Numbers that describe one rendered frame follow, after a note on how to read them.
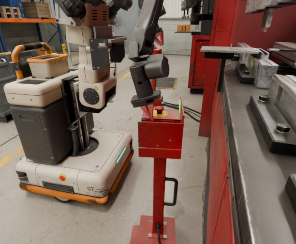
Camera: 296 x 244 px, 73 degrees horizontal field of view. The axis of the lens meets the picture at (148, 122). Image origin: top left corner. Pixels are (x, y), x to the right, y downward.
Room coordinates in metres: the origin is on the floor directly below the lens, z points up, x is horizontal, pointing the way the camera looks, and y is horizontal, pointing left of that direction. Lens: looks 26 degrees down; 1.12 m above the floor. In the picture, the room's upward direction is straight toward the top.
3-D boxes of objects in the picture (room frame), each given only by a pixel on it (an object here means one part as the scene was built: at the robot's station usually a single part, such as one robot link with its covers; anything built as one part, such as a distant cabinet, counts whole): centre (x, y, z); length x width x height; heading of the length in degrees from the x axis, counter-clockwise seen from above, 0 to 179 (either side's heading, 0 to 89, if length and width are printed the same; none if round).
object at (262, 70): (0.99, -0.53, 0.92); 0.39 x 0.06 x 0.10; 163
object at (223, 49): (1.09, -0.41, 1.00); 0.26 x 0.18 x 0.01; 73
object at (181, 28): (3.54, -0.57, 1.04); 0.30 x 0.26 x 0.12; 167
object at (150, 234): (0.72, -0.05, 0.13); 0.10 x 0.10 x 0.01; 85
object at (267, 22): (1.05, -0.55, 1.13); 0.10 x 0.02 x 0.10; 163
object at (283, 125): (0.39, -0.29, 0.91); 0.03 x 0.03 x 0.02
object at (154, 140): (0.72, -0.05, 0.75); 0.20 x 0.16 x 0.18; 175
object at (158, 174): (0.72, -0.05, 0.39); 0.05 x 0.05 x 0.54; 85
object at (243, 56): (1.57, -0.71, 0.92); 0.50 x 0.06 x 0.10; 163
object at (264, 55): (1.02, -0.54, 0.99); 0.20 x 0.03 x 0.03; 163
